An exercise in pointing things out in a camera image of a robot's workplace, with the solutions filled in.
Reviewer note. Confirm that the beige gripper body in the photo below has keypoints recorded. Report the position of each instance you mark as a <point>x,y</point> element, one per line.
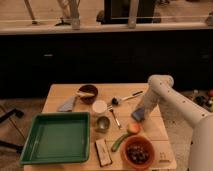
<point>147,109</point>

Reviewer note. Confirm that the green plastic tray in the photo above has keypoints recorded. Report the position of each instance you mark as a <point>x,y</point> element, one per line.
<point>57,138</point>

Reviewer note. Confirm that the green cucumber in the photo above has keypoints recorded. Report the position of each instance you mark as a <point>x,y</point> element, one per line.
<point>118,142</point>

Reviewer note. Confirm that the black white eraser block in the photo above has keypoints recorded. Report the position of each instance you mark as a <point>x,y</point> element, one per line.
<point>103,153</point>

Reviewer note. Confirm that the dark brown bowl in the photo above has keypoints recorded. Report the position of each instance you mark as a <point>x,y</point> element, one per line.
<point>91,89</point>

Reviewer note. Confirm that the metal spoon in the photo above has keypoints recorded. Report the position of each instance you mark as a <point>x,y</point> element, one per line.
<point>115,118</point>

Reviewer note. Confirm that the wooden spoon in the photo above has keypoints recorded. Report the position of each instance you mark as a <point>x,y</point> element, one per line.
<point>84,94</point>

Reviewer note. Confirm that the grey folded cloth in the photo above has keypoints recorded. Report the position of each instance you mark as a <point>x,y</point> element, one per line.
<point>68,105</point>

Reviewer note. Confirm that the terracotta bowl with grapes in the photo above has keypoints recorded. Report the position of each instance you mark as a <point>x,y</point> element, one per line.
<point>138,153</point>

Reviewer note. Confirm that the orange peach fruit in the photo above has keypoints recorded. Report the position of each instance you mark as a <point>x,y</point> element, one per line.
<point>133,128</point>

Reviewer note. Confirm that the blue sponge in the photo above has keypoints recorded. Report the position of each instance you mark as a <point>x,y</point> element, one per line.
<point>138,114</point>

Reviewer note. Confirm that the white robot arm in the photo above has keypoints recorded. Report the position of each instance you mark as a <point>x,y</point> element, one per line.
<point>200,119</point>

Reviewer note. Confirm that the dish brush white handle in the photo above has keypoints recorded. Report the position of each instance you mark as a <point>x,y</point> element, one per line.
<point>117,101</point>

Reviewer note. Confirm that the white cup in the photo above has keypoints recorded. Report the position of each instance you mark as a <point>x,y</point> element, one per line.
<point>99,107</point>

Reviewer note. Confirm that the small metal cup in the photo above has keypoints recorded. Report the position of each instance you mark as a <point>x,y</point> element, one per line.
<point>103,124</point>

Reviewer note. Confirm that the black chair base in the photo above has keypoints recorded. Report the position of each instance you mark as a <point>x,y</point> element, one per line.
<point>13,138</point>

